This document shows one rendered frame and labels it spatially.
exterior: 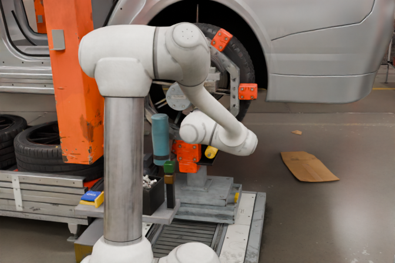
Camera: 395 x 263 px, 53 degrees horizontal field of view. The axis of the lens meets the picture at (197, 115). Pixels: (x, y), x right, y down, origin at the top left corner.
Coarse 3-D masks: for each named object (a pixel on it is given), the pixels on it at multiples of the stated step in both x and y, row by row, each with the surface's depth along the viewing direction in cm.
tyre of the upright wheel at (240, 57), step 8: (200, 24) 212; (208, 24) 219; (208, 32) 202; (216, 32) 202; (232, 40) 207; (232, 48) 201; (240, 48) 209; (232, 56) 202; (240, 56) 202; (248, 56) 217; (240, 64) 203; (248, 64) 208; (240, 72) 204; (248, 72) 203; (240, 80) 205; (248, 80) 204; (240, 104) 208; (248, 104) 208; (240, 112) 210; (240, 120) 211
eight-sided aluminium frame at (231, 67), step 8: (208, 40) 195; (216, 56) 196; (224, 56) 195; (224, 64) 196; (232, 64) 196; (232, 72) 196; (232, 80) 197; (232, 88) 198; (232, 96) 200; (232, 104) 201; (152, 112) 216; (232, 112) 202; (176, 136) 212
